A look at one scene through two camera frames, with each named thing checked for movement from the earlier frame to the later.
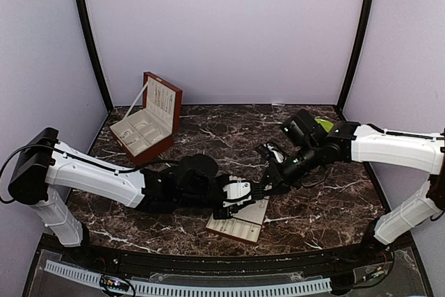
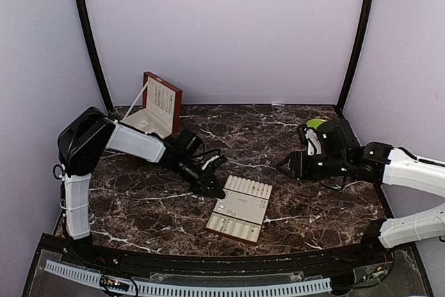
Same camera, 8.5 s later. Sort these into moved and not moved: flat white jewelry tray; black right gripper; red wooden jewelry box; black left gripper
Moved: black right gripper; black left gripper
Not moved: red wooden jewelry box; flat white jewelry tray
